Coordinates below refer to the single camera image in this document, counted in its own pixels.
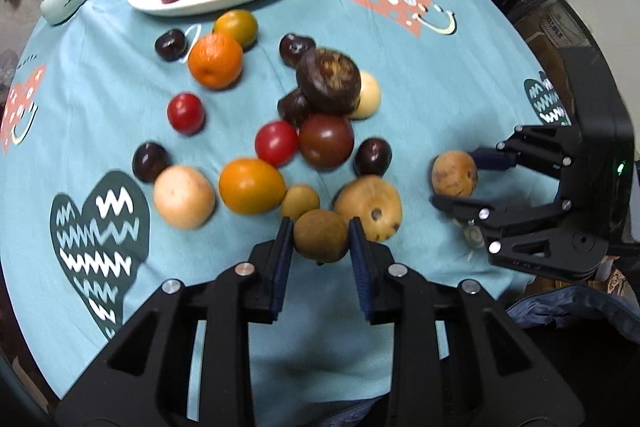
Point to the yellow-orange tomato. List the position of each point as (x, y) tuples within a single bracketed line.
[(252, 185)]

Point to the large orange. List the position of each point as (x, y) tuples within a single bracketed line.
[(215, 60)]

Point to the dark blue garment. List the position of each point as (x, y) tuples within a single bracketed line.
[(575, 312)]

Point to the small tan pepino melon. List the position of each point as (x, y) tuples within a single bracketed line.
[(454, 173)]

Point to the dark purple plum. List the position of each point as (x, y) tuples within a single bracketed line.
[(295, 48), (372, 156), (149, 161), (170, 45)]

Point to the light blue printed tablecloth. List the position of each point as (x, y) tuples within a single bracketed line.
[(440, 82)]

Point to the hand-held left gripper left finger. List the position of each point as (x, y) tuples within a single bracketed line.
[(282, 257)]

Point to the green-orange tomato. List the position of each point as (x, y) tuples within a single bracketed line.
[(236, 26)]

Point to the large tan pepino melon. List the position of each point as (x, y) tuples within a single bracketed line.
[(368, 209)]

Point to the dark red-brown tomato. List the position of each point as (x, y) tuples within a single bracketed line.
[(326, 141)]

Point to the red tomato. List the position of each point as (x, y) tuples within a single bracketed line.
[(276, 143), (185, 113)]

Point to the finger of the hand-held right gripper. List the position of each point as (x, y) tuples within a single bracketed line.
[(465, 207), (492, 159)]

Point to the small brown kiwi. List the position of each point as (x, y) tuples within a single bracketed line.
[(299, 201)]

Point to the pale striped pepino melon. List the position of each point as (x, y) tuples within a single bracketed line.
[(370, 99)]

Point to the large dark passion fruit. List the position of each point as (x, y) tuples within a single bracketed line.
[(328, 79)]

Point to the round pale yellow pear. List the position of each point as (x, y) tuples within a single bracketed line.
[(184, 195)]

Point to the round brown kiwi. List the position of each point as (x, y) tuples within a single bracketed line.
[(320, 236)]

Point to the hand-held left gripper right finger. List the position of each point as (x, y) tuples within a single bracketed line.
[(361, 267)]

